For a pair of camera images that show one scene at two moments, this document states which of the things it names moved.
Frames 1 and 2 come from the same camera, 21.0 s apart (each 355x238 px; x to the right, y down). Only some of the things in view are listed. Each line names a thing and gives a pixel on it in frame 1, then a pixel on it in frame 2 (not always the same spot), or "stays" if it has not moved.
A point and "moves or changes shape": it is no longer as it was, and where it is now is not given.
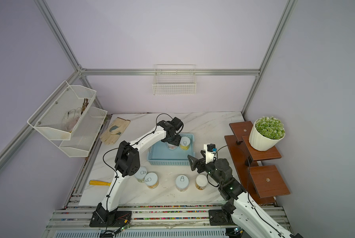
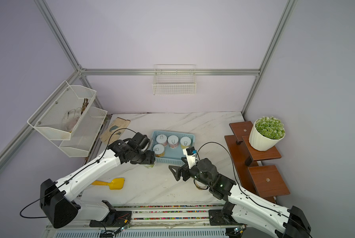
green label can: (141, 174) → (150, 166)
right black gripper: (202, 161) → (185, 168)
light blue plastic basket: (158, 154) stays
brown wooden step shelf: (258, 181) stays
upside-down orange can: (201, 181) stays
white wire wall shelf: (68, 119) stays
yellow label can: (184, 143) stays
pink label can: (182, 183) moves or changes shape
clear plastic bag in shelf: (71, 117) stays
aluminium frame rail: (170, 72) stays
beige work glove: (111, 135) stays
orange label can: (151, 180) → (159, 150)
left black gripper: (177, 141) → (149, 159)
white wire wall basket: (177, 79) stays
